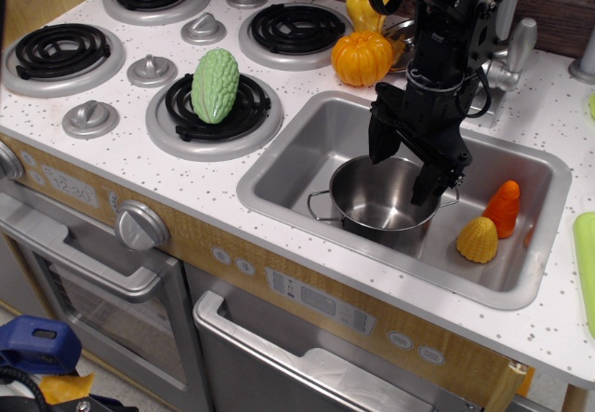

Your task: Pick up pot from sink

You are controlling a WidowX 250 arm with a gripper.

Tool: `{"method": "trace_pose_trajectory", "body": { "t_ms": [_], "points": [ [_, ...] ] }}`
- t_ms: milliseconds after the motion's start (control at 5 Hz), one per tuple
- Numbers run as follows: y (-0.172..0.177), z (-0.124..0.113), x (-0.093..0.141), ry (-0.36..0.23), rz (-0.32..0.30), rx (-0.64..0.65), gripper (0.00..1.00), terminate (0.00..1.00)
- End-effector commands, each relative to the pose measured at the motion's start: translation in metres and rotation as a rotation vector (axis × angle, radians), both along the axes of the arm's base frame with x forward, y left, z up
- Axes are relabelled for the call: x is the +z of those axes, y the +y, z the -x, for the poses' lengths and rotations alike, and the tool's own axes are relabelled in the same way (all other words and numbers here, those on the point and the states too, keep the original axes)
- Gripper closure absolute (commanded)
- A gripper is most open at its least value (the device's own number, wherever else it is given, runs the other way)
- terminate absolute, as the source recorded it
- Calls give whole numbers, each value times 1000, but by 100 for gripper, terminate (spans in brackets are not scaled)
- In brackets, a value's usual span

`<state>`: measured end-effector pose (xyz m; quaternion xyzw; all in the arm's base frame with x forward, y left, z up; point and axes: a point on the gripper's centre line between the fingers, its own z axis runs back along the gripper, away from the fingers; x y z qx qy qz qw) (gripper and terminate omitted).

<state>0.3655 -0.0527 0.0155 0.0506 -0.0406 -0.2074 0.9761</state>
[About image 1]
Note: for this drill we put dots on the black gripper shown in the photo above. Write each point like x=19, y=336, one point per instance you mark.
x=425, y=116

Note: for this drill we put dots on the small steel pot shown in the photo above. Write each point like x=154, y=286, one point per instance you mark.
x=373, y=201

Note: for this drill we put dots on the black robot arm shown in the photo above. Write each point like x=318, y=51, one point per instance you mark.
x=453, y=39

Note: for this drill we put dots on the glass pot lid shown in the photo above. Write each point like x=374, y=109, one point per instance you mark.
x=402, y=38

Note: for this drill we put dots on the yellow toy corn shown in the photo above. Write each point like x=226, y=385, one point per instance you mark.
x=478, y=240

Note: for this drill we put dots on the orange toy carrot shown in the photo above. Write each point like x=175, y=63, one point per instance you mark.
x=503, y=208

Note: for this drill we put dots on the orange toy pumpkin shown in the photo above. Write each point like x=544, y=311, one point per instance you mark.
x=362, y=58

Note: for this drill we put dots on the silver toy faucet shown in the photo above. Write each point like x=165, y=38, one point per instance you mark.
x=504, y=69

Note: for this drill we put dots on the yellow toy bell pepper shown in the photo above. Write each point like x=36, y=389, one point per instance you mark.
x=364, y=17

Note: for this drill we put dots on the back right black burner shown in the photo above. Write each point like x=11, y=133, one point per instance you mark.
x=292, y=37

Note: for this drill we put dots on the lime green plastic tray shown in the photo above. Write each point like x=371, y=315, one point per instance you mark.
x=583, y=230

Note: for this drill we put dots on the green toy bitter melon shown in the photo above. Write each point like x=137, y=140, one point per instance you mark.
x=214, y=86

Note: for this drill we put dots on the front right black burner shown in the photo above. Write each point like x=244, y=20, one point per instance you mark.
x=255, y=118

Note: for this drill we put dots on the silver stove knob centre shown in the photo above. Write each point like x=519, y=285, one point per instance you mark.
x=203, y=31

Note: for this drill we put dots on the silver dishwasher door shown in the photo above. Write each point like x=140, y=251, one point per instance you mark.
x=260, y=358

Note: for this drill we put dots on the silver stove knob middle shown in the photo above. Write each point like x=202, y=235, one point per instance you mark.
x=152, y=71

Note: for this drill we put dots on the large silver oven dial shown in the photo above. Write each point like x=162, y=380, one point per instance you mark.
x=138, y=227

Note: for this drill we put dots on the silver oven door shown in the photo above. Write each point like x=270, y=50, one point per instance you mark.
x=131, y=310

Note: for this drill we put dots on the silver stove knob front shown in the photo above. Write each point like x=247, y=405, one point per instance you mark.
x=90, y=120

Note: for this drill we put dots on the front left black burner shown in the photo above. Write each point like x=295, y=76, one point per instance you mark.
x=61, y=60

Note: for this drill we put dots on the silver dial at left edge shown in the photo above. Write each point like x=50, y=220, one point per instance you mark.
x=11, y=167

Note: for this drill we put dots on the yellow cloth on floor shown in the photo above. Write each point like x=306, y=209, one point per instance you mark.
x=59, y=389

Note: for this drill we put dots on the blue clamp tool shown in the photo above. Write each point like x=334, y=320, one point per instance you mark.
x=37, y=345

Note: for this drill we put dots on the grey post base right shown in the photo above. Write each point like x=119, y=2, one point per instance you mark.
x=582, y=69

